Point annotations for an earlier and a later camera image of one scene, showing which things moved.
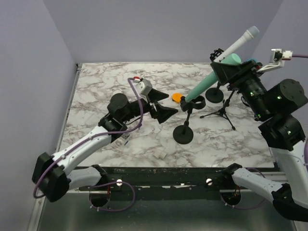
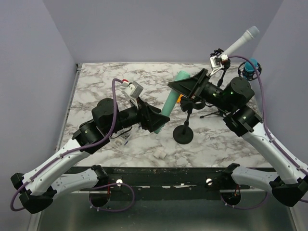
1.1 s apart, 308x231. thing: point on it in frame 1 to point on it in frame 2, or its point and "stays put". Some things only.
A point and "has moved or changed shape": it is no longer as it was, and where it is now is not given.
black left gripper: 163,112 to 148,120
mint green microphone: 211,78 has moved or changed shape
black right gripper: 235,74 to 187,86
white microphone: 250,33 stays put
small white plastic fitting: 160,154 stays put
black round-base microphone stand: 183,134 stays put
